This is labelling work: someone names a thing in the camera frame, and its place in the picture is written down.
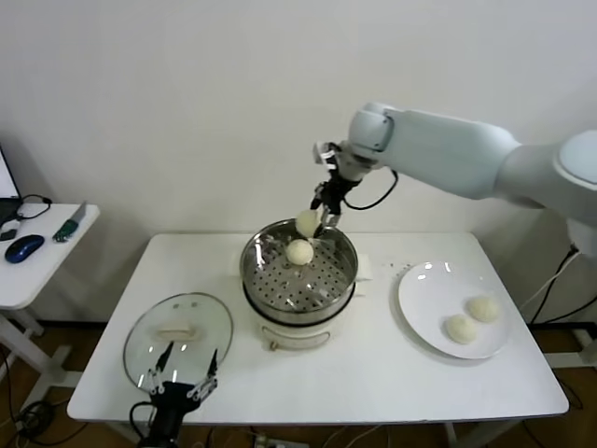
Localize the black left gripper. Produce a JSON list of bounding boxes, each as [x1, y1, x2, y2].
[[146, 342, 220, 440]]

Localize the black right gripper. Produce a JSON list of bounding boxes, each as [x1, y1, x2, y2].
[[310, 166, 360, 240]]

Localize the white steamed baozi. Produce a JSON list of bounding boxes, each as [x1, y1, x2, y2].
[[285, 239, 314, 266], [465, 296, 500, 324], [296, 209, 323, 238], [442, 314, 479, 345]]

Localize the round glass pot lid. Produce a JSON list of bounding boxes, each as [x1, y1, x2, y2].
[[123, 292, 234, 396]]

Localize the perforated steel steamer basket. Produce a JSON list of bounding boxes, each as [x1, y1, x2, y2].
[[240, 217, 360, 326]]

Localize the white power strip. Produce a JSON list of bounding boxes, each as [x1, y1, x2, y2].
[[251, 433, 290, 448]]

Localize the white electric cooking pot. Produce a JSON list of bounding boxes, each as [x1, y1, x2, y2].
[[227, 251, 374, 352]]

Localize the white round plate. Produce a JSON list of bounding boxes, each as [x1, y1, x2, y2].
[[397, 260, 513, 360]]

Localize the white side table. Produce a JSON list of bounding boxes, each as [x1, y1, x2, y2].
[[0, 203, 102, 416]]

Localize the blue computer mouse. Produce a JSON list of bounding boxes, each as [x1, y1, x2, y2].
[[5, 234, 47, 263]]

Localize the small black white adapter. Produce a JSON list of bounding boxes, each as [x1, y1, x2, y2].
[[0, 218, 22, 243]]

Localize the black laptop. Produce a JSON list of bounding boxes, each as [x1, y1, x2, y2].
[[0, 144, 23, 225]]

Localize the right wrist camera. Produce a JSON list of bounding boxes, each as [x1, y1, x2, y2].
[[312, 139, 340, 167]]

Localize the black floor cables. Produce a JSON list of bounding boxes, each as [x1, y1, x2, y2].
[[0, 344, 52, 442]]

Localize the green-handled knife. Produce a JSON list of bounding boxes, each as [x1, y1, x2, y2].
[[52, 200, 89, 244]]

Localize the black looped desk cable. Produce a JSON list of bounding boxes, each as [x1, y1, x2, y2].
[[17, 194, 53, 220]]

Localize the white hanging cable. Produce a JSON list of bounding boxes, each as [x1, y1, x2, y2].
[[520, 256, 574, 312]]

